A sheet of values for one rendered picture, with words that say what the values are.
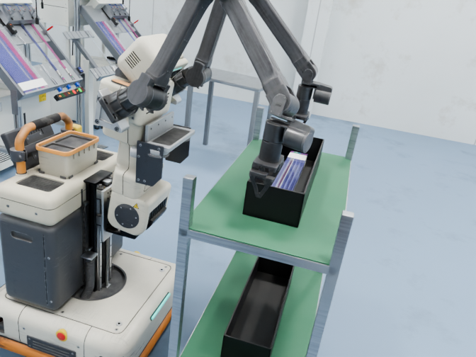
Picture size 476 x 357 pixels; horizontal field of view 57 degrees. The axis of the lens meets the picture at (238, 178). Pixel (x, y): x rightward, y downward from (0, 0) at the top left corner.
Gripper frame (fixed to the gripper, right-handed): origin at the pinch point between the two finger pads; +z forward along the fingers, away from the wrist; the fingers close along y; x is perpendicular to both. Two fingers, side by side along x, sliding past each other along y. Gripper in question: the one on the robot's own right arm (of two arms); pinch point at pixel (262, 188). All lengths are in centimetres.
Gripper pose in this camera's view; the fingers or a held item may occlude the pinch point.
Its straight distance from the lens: 122.8
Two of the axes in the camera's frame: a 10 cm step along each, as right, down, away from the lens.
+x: -9.4, -2.7, 2.0
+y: 3.0, -3.7, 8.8
